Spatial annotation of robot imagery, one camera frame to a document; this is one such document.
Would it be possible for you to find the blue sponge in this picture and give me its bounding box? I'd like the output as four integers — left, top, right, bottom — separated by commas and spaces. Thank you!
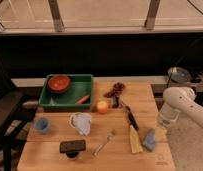
143, 128, 156, 151

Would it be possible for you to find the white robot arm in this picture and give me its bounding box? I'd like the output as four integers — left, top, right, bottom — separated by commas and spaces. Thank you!
155, 87, 203, 141

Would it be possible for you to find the silver fork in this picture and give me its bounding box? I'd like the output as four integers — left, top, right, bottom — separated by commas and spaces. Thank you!
93, 130, 116, 156

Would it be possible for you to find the small dark green object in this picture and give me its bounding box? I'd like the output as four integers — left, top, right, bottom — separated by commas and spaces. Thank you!
112, 96, 119, 108

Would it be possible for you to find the dark red grape bunch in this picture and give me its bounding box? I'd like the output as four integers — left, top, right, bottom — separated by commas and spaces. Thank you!
104, 82, 125, 98

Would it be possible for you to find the orange candle cup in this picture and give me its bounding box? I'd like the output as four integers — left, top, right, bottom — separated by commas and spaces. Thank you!
96, 101, 109, 114

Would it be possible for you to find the white crumpled cloth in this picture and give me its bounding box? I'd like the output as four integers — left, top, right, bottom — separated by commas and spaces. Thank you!
69, 112, 92, 136

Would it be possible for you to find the orange carrot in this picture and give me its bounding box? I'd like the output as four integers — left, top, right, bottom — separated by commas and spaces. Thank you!
76, 95, 90, 104

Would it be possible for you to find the black block on stand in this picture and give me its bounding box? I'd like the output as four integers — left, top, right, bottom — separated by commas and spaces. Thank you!
59, 140, 86, 159

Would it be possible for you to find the green plastic tray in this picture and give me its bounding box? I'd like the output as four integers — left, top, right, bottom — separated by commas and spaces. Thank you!
39, 74, 94, 111

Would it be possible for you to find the red-brown bowl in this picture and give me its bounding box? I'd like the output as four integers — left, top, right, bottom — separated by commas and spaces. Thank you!
47, 75, 71, 93

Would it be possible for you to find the blue small cup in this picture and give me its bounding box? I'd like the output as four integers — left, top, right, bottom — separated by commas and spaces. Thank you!
34, 117, 50, 134

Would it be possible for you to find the black chair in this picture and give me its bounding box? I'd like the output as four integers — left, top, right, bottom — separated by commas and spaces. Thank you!
0, 60, 36, 171

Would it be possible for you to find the black handled knife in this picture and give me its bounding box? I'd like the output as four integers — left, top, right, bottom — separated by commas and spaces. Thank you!
120, 100, 139, 131

